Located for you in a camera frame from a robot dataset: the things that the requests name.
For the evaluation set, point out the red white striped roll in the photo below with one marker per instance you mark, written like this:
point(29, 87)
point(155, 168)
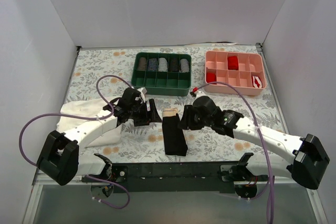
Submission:
point(256, 82)

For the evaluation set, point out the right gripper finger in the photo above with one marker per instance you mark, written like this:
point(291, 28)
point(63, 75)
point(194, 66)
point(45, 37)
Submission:
point(197, 126)
point(185, 121)

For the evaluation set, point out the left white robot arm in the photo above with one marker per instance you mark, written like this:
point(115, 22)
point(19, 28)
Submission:
point(60, 158)

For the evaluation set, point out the blue striped rolled underwear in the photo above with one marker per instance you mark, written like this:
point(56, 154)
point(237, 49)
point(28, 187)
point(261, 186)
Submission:
point(152, 64)

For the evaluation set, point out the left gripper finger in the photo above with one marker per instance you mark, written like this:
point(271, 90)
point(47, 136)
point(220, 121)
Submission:
point(153, 113)
point(141, 122)

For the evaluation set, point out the brown rolled underwear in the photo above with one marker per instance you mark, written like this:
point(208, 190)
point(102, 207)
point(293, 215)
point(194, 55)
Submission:
point(142, 64)

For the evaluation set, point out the red rolled underwear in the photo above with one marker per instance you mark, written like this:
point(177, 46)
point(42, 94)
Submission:
point(210, 77)
point(233, 63)

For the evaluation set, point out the pink divided organizer tray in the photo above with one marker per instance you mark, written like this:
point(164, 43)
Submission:
point(250, 64)

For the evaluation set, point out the black rolled underwear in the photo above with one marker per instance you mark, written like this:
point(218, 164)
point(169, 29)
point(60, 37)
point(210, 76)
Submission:
point(174, 65)

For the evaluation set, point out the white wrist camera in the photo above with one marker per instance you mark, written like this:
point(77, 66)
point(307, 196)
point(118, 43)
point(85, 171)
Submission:
point(196, 93)
point(143, 92)

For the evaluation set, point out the red rolled underwear upper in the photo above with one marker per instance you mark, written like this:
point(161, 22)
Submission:
point(233, 63)

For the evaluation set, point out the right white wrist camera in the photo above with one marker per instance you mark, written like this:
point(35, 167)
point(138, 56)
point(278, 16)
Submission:
point(196, 93)

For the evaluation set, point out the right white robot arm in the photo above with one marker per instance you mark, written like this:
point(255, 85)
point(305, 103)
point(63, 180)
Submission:
point(301, 158)

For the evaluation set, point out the grey white rolled underwear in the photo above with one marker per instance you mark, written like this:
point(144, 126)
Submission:
point(184, 66)

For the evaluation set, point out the red rolled underwear lower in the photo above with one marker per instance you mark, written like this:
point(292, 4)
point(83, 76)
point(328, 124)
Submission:
point(210, 77)

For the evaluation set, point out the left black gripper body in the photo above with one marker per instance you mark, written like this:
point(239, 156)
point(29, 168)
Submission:
point(146, 114)

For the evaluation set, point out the green divided organizer tray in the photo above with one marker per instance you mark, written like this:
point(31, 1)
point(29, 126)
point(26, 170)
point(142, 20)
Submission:
point(162, 83)

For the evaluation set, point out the black underwear beige waistband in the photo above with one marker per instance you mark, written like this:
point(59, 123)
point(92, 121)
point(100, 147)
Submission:
point(174, 139)

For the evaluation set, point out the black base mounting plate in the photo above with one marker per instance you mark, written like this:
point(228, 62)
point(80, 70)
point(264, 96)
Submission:
point(187, 176)

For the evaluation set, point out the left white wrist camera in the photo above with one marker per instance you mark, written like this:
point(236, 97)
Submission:
point(143, 92)

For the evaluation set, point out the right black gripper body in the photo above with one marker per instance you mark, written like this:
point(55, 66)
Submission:
point(191, 118)

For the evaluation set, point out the white folded cloth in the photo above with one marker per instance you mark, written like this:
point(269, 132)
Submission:
point(90, 109)

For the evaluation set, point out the white grey striped roll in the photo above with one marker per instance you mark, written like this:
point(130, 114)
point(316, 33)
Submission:
point(163, 65)

